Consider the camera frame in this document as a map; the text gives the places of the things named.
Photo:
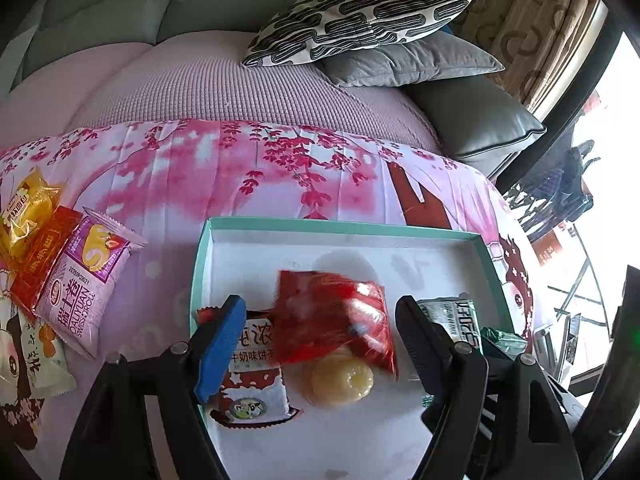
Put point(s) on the silver green chips packet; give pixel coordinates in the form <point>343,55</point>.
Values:
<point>450,317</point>

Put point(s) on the red white biscuit packet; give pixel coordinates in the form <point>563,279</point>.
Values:
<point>250,385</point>

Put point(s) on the pink swiss roll packet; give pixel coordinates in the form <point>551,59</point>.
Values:
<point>85,285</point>

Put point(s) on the clear red snack packet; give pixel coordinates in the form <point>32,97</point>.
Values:
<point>335,320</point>

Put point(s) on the grey fabric pillow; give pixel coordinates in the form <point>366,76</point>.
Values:
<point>415,62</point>

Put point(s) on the red gold cake packet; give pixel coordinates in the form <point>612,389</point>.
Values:
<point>42,255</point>

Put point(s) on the jelly cup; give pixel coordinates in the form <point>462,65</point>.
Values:
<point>342,379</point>

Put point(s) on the white panda snack packet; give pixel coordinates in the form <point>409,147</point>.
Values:
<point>45,355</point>

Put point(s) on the black white patterned pillow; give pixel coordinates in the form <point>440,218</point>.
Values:
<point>360,15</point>

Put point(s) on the black door frame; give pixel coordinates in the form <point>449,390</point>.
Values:
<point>560,125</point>

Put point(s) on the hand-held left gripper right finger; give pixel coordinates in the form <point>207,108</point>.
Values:
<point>417,345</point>

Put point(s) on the patterned beige curtain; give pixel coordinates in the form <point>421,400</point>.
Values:
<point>525,20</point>

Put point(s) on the grey leather cushion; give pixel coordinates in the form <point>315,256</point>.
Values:
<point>475,115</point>

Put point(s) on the printed blanket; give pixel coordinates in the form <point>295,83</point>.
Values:
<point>200,170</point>

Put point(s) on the yellow bread packet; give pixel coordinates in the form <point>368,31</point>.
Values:
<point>25,210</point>

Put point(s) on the black folding chair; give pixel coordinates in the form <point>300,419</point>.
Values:
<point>565,180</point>

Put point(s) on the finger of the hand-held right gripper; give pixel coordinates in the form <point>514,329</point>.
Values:
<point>620,360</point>

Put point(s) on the teal cardboard box tray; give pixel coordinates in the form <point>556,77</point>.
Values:
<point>350,250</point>

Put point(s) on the green snack packet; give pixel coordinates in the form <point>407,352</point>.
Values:
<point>502,342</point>

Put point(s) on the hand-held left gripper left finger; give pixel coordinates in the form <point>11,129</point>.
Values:
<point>220,355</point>

